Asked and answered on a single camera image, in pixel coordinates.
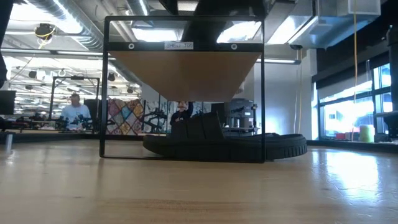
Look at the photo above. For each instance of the black rubber slide sandal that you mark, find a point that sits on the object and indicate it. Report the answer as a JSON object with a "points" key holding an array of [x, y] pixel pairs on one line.
{"points": [[233, 149]]}

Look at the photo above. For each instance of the black background robot arm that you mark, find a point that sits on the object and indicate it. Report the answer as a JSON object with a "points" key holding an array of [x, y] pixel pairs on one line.
{"points": [[154, 119]]}

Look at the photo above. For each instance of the person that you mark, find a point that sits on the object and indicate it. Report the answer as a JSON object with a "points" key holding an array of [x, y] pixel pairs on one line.
{"points": [[74, 113], [182, 116]]}

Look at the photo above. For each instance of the black background screen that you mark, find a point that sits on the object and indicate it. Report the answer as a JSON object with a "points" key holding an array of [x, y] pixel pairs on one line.
{"points": [[217, 107]]}

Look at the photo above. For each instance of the black background machine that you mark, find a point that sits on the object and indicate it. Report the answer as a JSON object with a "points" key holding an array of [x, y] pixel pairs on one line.
{"points": [[245, 109]]}

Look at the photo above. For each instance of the colourful patchwork panel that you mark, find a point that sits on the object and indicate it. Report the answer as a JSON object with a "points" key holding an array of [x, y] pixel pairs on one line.
{"points": [[124, 116]]}

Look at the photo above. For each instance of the green cup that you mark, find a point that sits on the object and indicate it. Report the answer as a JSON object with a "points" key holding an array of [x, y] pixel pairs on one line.
{"points": [[367, 133]]}

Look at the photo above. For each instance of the black background monitor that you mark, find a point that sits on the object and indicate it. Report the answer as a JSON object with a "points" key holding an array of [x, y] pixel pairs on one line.
{"points": [[7, 102]]}

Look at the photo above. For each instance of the wooden shelf with black frame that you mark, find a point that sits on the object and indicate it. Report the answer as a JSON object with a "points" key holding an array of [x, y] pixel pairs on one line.
{"points": [[186, 77]]}

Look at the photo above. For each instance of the black tall stand frame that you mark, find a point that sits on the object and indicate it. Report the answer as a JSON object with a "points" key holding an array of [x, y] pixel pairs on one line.
{"points": [[76, 78]]}

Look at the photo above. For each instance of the silver spiral ceiling duct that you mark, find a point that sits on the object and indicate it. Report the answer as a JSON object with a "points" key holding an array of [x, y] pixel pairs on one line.
{"points": [[77, 34]]}

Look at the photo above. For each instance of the window with black frame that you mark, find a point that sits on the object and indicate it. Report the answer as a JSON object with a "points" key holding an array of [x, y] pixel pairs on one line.
{"points": [[348, 115]]}

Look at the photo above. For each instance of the grey rectangular ceiling duct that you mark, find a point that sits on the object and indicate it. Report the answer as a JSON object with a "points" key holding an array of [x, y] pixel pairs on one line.
{"points": [[326, 25]]}

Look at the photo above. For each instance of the black aluminium table frame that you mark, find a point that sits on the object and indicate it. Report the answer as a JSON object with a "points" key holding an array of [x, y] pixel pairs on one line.
{"points": [[357, 146]]}

